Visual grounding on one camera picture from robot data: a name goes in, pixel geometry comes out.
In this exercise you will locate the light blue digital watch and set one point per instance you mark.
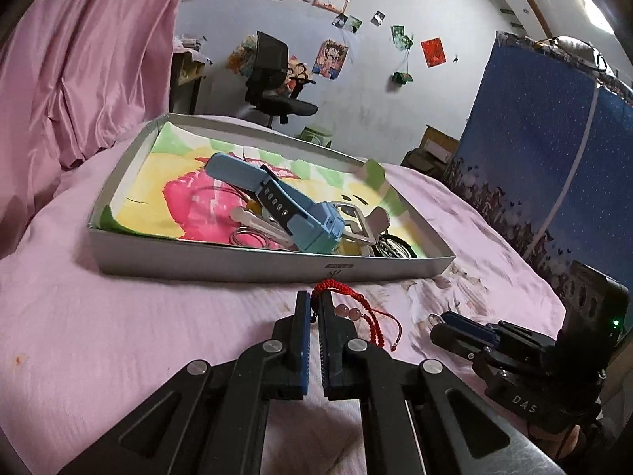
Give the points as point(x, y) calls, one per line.
point(313, 226)

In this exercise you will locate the green hanging ornament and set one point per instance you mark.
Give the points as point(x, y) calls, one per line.
point(401, 78)

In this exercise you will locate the anime character poster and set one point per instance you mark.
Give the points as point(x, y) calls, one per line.
point(330, 59)

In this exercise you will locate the beige square watch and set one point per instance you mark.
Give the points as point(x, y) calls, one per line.
point(359, 228)

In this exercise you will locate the wooden desk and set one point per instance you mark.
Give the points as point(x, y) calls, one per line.
point(187, 68)

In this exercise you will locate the blue starry wardrobe cover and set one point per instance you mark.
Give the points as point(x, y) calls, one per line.
point(546, 160)

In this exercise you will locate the pink curtain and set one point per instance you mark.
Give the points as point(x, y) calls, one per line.
point(75, 75)

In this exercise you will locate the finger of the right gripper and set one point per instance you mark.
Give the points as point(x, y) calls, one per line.
point(482, 333)
point(456, 341)

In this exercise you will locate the grey cardboard tray box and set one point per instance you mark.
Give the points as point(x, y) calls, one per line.
point(119, 253)

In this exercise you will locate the green plastic stool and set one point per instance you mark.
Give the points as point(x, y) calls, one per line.
point(316, 135)

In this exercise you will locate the silver ring hoops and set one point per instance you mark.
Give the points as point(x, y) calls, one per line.
point(247, 237)

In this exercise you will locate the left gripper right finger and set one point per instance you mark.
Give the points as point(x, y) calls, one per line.
point(418, 419)

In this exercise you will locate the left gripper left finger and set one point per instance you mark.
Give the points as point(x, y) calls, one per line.
point(209, 419)

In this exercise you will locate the colourful cartoon paper liner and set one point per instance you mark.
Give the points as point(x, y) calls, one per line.
point(171, 196)

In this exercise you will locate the red paper square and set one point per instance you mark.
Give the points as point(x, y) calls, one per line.
point(433, 52)

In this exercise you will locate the pink floral bedspread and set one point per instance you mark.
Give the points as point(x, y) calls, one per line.
point(80, 349)

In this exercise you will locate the black office chair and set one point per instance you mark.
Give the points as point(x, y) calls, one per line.
point(274, 85)

